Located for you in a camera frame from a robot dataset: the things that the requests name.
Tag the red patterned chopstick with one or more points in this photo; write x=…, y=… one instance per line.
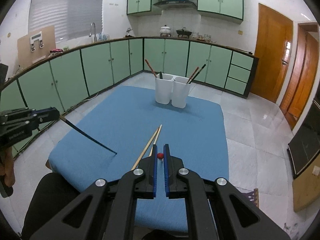
x=150, y=68

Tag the plastic bottles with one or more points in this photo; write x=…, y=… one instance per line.
x=103, y=37

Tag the brown chopstick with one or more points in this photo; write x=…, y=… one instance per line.
x=193, y=75

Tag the green upper kitchen cabinets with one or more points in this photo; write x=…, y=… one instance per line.
x=220, y=0

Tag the cardboard box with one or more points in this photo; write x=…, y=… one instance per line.
x=306, y=192

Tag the red cloth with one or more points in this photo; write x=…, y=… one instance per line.
x=56, y=51

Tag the black glass-front cabinet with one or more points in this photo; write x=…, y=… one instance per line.
x=307, y=145

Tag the metal sink faucet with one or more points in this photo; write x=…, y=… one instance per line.
x=94, y=32

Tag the grey window blinds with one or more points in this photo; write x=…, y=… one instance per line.
x=65, y=7

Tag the person's left hand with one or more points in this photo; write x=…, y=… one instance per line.
x=9, y=167

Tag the white device with clips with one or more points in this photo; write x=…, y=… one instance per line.
x=36, y=37

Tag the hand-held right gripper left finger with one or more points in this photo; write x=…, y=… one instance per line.
x=155, y=175

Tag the white double utensil holder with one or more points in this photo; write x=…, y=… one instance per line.
x=163, y=90

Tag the patterned floor cloth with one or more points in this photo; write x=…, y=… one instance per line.
x=291, y=226

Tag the small kettle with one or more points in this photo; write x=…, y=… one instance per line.
x=128, y=32

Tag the green lower kitchen cabinets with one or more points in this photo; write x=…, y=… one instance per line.
x=100, y=65

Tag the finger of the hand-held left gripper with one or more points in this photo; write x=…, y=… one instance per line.
x=17, y=112
x=47, y=115

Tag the red-ended chopstick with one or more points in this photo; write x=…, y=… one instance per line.
x=160, y=155

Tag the brown cardboard board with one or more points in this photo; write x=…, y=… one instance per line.
x=48, y=40

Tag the blue tablecloth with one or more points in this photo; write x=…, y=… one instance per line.
x=125, y=120

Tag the dark kitchen countertop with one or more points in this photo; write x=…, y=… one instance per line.
x=75, y=49

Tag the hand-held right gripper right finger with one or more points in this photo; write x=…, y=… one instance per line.
x=166, y=175

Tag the black chopstick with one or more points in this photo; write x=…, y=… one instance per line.
x=197, y=73
x=87, y=136

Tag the black wok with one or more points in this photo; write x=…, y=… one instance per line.
x=183, y=32

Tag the white cooking pot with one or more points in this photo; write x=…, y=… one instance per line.
x=165, y=30

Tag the glass jars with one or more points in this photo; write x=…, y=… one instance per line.
x=202, y=37

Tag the open wooden door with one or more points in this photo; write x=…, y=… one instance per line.
x=305, y=80

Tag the light wooden chopstick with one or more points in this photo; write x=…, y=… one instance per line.
x=157, y=136
x=146, y=148

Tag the green kitchen cabinets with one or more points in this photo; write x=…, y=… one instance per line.
x=220, y=0
x=100, y=65

